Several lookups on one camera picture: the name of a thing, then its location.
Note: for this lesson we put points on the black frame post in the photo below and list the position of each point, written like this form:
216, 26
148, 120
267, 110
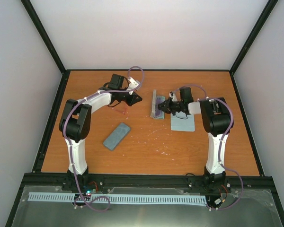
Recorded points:
43, 34
267, 10

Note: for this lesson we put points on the light blue slotted cable duct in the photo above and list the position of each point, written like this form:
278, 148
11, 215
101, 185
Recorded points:
122, 198

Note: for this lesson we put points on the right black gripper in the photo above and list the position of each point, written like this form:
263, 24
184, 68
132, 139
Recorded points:
166, 110

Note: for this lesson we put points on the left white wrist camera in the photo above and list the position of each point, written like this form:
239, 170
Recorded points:
133, 85

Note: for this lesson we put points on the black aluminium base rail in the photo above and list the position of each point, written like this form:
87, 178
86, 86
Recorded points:
103, 182

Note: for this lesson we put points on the left black frame post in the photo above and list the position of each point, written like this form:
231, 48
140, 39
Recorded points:
43, 34

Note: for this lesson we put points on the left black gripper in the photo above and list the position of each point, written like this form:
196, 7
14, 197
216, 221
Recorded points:
133, 99

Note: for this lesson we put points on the blue cleaning cloth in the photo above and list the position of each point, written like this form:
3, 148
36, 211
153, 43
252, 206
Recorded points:
182, 122

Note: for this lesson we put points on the blue-grey glasses case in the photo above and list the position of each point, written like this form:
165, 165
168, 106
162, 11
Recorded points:
116, 136

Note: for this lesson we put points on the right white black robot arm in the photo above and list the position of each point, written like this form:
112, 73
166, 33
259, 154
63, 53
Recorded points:
217, 121

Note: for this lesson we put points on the right black frame post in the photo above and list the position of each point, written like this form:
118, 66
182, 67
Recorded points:
267, 10

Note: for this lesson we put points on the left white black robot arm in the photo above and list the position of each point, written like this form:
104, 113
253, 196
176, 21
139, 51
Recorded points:
75, 121

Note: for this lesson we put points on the grey green-lined glasses case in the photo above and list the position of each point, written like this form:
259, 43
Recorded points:
155, 112

